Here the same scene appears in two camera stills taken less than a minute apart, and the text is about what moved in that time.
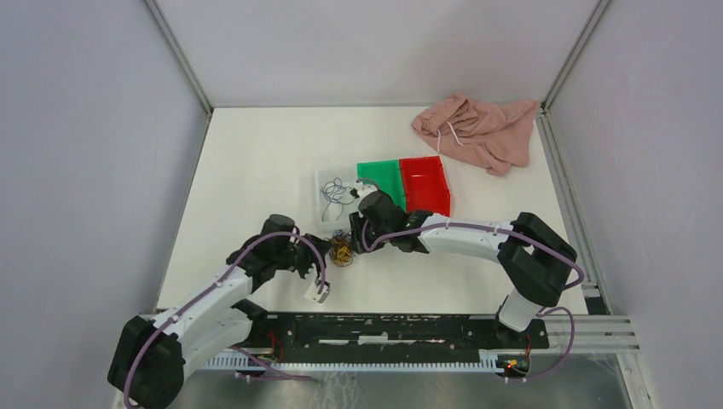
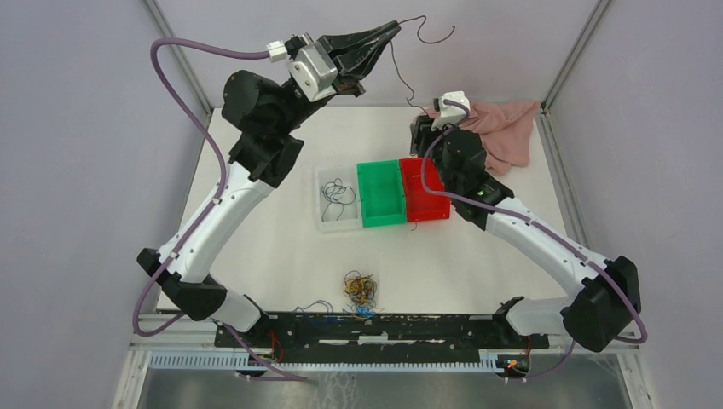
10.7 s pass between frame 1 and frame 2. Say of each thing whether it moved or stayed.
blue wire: stayed
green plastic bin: stayed
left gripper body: moved
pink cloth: stayed
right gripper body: moved
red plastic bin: stayed
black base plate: stayed
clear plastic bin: stayed
